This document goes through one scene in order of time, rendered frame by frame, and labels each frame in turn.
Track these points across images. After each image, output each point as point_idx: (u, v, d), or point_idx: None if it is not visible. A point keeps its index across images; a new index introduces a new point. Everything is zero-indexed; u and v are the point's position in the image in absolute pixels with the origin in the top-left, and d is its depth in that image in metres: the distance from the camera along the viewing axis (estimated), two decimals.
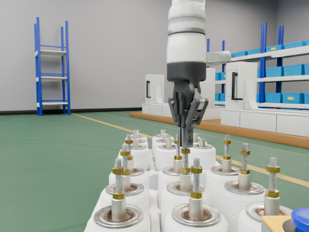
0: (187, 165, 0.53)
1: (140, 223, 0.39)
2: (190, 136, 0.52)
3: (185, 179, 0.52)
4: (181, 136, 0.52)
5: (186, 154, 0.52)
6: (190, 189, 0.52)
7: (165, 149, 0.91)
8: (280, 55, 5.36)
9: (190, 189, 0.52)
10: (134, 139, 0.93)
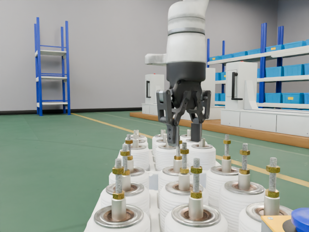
0: (182, 164, 0.53)
1: (140, 223, 0.39)
2: (191, 131, 0.55)
3: (183, 179, 0.52)
4: (178, 135, 0.49)
5: None
6: (188, 189, 0.52)
7: (165, 149, 0.91)
8: (280, 55, 5.36)
9: (188, 189, 0.52)
10: (134, 139, 0.93)
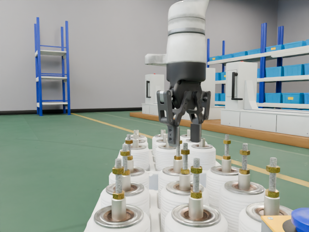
0: (184, 166, 0.52)
1: (140, 223, 0.39)
2: (191, 131, 0.55)
3: (184, 179, 0.52)
4: (178, 135, 0.49)
5: (182, 154, 0.53)
6: (189, 189, 0.52)
7: (165, 149, 0.91)
8: (280, 55, 5.36)
9: (189, 189, 0.52)
10: (134, 139, 0.93)
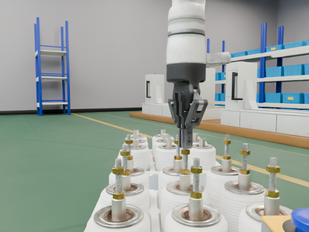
0: (184, 166, 0.52)
1: (140, 223, 0.39)
2: (190, 137, 0.52)
3: (184, 179, 0.52)
4: (180, 137, 0.52)
5: (182, 154, 0.53)
6: (189, 189, 0.52)
7: (165, 149, 0.91)
8: (280, 55, 5.36)
9: (189, 189, 0.52)
10: (134, 139, 0.93)
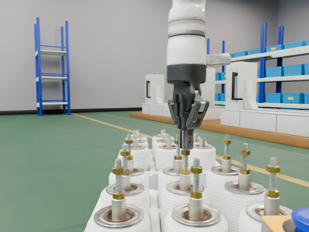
0: (187, 166, 0.53)
1: (140, 223, 0.39)
2: (190, 138, 0.52)
3: (184, 179, 0.52)
4: (181, 138, 0.52)
5: (186, 155, 0.52)
6: (189, 189, 0.52)
7: (165, 149, 0.91)
8: (280, 55, 5.36)
9: (189, 189, 0.52)
10: (134, 139, 0.93)
